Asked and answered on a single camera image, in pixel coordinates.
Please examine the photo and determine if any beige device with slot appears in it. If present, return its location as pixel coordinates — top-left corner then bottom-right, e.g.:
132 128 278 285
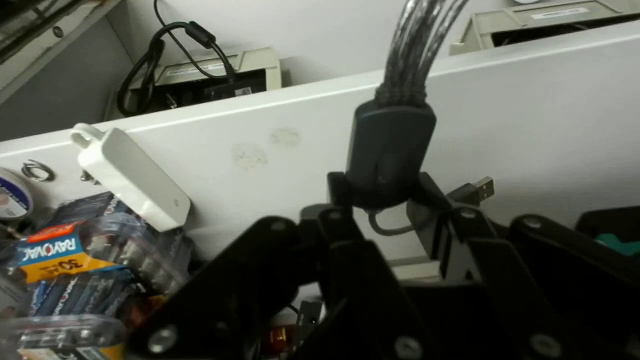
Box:
127 44 284 114

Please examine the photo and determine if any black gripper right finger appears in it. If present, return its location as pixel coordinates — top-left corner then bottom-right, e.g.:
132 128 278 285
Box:
401 170 640 360

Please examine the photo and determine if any white plug adapter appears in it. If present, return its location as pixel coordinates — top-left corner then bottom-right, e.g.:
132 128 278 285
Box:
67 121 193 234

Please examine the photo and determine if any black usb cable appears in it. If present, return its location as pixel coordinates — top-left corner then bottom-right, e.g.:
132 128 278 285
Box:
345 0 495 238

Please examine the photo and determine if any clear plastic package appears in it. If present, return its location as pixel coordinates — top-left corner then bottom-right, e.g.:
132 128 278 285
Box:
0 312 129 360

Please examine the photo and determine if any white open box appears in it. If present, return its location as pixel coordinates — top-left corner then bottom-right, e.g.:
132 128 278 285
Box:
0 19 640 283

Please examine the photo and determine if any rayovac battery pack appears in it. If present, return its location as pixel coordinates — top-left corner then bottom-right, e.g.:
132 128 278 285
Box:
14 191 196 324

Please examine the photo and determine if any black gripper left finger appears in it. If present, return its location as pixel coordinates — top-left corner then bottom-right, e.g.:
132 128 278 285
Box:
126 170 435 360

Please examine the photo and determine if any black cable with ferrite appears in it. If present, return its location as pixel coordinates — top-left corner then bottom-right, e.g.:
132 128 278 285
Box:
116 0 243 121

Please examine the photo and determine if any beige flat device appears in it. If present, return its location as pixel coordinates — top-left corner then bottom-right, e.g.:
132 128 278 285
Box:
447 0 640 58

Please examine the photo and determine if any green plastic clamp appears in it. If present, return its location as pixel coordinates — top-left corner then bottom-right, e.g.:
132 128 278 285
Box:
573 204 640 260

